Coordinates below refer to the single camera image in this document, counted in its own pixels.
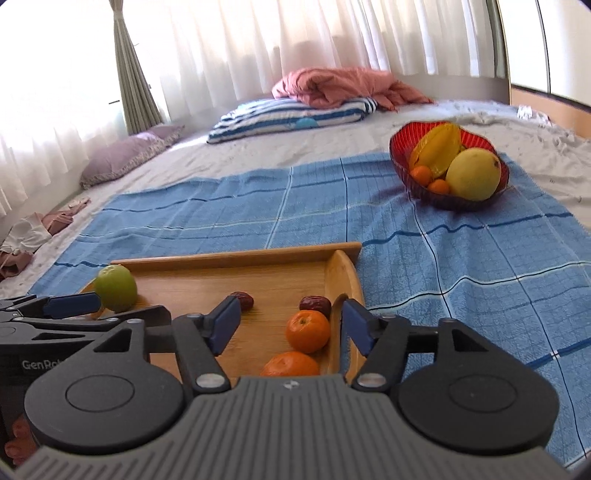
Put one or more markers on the grey patterned bed sheet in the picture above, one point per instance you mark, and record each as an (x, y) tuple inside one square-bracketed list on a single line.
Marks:
[(258, 157)]

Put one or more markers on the white crumpled cloth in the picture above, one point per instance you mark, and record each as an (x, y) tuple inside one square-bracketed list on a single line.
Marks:
[(531, 113)]

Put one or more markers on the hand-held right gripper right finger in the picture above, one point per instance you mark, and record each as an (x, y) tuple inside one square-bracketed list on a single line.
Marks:
[(358, 327)]

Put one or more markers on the blue white striped pillow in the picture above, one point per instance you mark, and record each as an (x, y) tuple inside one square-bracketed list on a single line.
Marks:
[(286, 117)]

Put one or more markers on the grey-green curtain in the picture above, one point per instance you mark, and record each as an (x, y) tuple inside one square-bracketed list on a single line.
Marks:
[(136, 74), (502, 46)]

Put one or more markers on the yellow mango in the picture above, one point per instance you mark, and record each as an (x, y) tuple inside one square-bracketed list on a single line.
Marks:
[(473, 175)]

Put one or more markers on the red glass bowl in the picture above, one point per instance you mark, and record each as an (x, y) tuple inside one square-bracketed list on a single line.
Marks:
[(401, 152)]

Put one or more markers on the white sheer curtain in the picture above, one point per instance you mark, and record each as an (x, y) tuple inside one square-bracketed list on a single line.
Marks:
[(277, 41)]

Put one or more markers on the wooden bed frame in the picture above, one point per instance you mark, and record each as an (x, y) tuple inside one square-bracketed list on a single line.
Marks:
[(549, 108)]

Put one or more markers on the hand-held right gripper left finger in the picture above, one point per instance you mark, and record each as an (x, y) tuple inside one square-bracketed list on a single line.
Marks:
[(226, 323)]

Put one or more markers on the mandarin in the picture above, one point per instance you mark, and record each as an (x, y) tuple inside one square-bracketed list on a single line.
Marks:
[(308, 331), (291, 364)]

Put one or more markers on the small green apple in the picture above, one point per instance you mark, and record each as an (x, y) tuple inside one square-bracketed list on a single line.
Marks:
[(115, 287)]

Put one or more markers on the small kumquat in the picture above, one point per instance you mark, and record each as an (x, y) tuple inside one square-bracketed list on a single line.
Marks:
[(438, 186), (421, 175)]

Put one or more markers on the blue checked blanket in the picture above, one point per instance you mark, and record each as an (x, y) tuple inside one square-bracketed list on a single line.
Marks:
[(461, 277)]

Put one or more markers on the red date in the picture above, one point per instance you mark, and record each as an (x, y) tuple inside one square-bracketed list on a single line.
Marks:
[(243, 300), (315, 305)]

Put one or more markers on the person's left hand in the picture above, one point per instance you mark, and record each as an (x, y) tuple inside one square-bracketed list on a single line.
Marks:
[(19, 434)]

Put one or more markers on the pile of pink white clothes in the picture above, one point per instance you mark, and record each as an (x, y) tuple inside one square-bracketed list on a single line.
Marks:
[(32, 230)]

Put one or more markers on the purple pillow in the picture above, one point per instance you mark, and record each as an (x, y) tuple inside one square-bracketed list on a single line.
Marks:
[(124, 154)]

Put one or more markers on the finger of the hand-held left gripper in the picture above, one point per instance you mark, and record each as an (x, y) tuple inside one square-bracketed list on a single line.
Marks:
[(69, 328), (74, 304)]

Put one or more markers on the pink quilt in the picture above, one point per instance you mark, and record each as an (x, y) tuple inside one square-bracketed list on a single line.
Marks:
[(332, 85)]

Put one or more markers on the yellow starfruit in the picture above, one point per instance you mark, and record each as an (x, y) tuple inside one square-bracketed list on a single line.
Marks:
[(436, 147)]

